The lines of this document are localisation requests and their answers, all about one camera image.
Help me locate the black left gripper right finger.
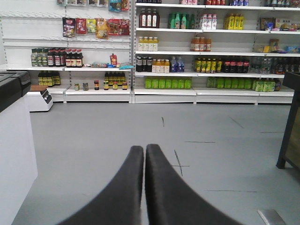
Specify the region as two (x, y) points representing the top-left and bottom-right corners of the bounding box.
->
(145, 144), (239, 225)

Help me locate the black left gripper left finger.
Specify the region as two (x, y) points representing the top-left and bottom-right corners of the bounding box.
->
(59, 146), (144, 225)

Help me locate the white checkout counter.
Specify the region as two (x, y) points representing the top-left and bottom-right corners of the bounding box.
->
(0, 71), (38, 225)

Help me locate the white small appliance box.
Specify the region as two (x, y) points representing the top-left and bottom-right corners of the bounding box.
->
(26, 85), (53, 112)

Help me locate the white store shelf right unit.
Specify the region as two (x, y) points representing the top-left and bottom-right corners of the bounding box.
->
(132, 0), (300, 105)

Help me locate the white store shelf unit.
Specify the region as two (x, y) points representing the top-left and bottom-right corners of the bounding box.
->
(132, 0), (300, 105)
(0, 0), (134, 103)

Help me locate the white store shelf left unit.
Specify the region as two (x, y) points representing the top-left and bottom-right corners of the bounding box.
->
(0, 0), (134, 103)

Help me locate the black produce stand frame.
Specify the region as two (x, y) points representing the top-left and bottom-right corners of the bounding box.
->
(276, 72), (300, 169)

